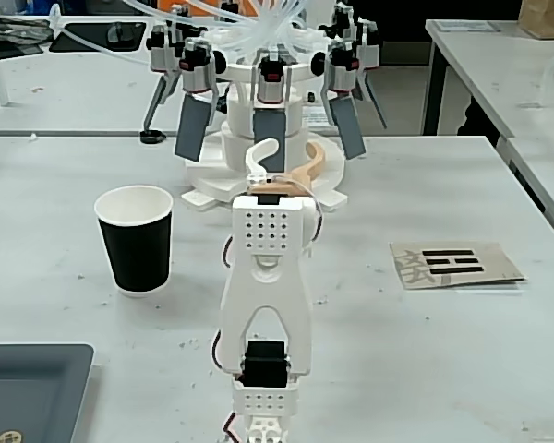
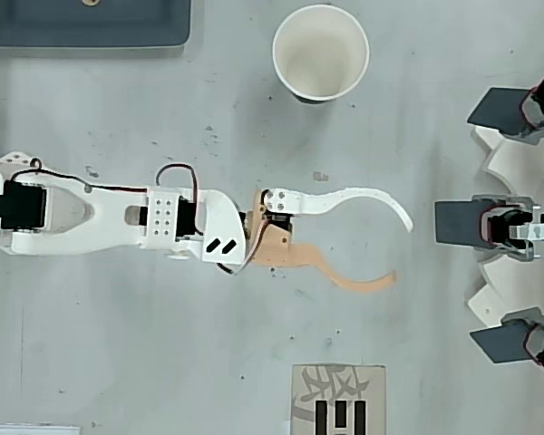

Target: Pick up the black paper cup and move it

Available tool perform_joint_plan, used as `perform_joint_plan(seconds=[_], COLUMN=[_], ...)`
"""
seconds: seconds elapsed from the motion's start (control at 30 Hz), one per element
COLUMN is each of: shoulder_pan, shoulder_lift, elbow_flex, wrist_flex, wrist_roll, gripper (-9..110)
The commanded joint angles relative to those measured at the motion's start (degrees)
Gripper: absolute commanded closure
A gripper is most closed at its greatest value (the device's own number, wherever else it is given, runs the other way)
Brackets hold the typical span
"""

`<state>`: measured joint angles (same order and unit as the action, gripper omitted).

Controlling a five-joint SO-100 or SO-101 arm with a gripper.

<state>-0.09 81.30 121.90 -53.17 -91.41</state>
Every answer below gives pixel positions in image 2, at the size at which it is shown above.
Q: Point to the white perforated base plate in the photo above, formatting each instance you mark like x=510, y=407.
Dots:
x=13, y=158

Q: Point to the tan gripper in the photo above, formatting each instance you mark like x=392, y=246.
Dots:
x=276, y=246

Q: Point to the white printed hub fixture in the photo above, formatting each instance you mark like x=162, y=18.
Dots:
x=517, y=154

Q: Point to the dark grey flat paddle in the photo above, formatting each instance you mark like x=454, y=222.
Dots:
x=458, y=222
x=494, y=111
x=498, y=342

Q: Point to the white paper cup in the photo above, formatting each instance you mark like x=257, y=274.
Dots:
x=322, y=54

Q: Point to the silver metal bracket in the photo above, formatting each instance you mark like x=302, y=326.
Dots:
x=532, y=231

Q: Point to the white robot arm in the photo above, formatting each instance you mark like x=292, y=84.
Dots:
x=104, y=213

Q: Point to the dark blue-grey tray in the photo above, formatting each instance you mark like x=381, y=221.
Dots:
x=50, y=22

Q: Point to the grey printed paper card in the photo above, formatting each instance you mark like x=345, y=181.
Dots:
x=308, y=408

